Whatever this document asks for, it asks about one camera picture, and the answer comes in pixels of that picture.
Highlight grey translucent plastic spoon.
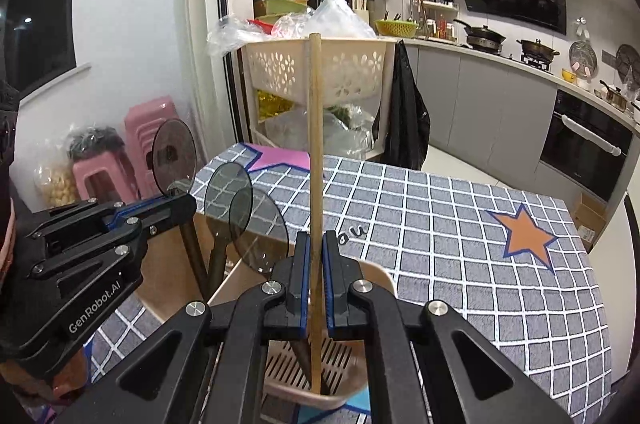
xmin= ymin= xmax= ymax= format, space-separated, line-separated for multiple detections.
xmin=151 ymin=118 xmax=207 ymax=299

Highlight plain wooden chopstick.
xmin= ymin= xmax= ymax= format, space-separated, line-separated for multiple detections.
xmin=308 ymin=33 xmax=323 ymax=395

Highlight bag of yellow food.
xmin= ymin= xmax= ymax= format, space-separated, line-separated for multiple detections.
xmin=34 ymin=158 xmax=79 ymax=207

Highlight grey spoon in holder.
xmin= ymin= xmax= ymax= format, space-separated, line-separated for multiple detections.
xmin=204 ymin=162 xmax=250 ymax=296
xmin=229 ymin=187 xmax=288 ymax=278

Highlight short pink plastic stool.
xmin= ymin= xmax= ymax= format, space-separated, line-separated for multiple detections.
xmin=72 ymin=150 xmax=140 ymax=204

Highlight beige plastic utensil holder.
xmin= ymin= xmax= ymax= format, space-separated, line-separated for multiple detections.
xmin=134 ymin=213 xmax=399 ymax=413

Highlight tall pink plastic stool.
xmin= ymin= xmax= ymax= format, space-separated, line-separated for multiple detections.
xmin=125 ymin=96 xmax=181 ymax=199

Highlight grey checked tablecloth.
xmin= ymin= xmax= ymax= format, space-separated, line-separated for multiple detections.
xmin=81 ymin=142 xmax=614 ymax=424

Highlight black hanging bag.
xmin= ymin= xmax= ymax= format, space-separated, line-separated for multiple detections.
xmin=383 ymin=41 xmax=431 ymax=171

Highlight beige plastic basket rack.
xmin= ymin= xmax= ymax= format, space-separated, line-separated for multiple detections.
xmin=241 ymin=33 xmax=395 ymax=160

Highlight cardboard box on floor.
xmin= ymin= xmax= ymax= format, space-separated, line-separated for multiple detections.
xmin=570 ymin=192 xmax=608 ymax=252

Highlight green yellow colander basket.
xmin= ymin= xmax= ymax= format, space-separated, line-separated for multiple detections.
xmin=375 ymin=19 xmax=418 ymax=39

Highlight clear plastic bags on rack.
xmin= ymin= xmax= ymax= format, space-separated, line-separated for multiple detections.
xmin=206 ymin=0 xmax=376 ymax=56

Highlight black built-in oven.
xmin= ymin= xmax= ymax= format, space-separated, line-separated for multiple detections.
xmin=541 ymin=90 xmax=632 ymax=201

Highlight black wok on stove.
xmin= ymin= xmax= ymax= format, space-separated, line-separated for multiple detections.
xmin=454 ymin=18 xmax=506 ymax=54

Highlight dark pot on stove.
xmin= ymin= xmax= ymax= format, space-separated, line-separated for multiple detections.
xmin=518 ymin=39 xmax=560 ymax=64

